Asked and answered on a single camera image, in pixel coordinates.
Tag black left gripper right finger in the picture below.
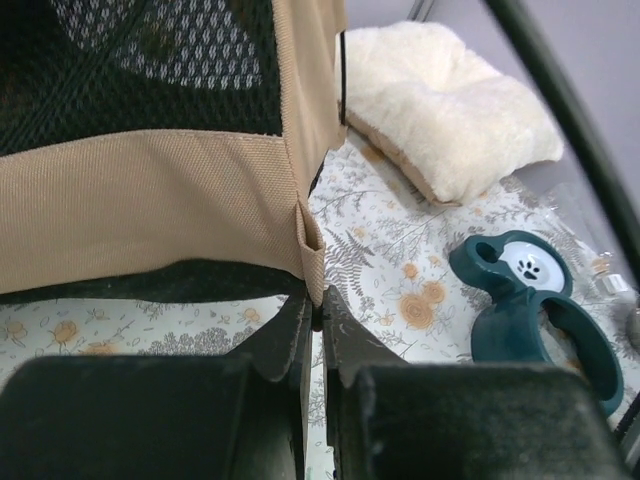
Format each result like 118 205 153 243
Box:
323 287 630 479

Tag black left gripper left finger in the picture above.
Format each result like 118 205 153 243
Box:
1 294 312 479

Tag beige fabric pet tent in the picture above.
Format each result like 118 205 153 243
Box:
1 1 346 304

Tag black tent pole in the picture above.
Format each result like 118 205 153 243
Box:
485 0 639 280
339 30 347 126

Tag floral patterned mat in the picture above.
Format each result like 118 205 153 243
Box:
1 136 617 478

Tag clear plastic bottle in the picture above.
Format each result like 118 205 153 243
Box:
543 182 639 306

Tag white fluffy pillow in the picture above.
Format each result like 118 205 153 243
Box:
346 21 564 205

